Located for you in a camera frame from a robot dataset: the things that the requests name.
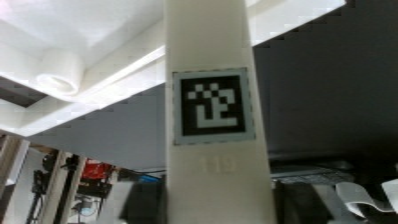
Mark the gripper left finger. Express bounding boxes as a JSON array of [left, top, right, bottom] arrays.
[[120, 182, 166, 224]]

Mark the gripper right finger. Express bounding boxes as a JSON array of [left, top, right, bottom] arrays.
[[274, 181, 333, 224]]

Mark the white desk tabletop tray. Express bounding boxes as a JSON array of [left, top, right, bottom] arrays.
[[0, 0, 347, 137]]

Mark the white U-shaped obstacle frame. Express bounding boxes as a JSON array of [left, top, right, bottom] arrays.
[[336, 179, 398, 216]]

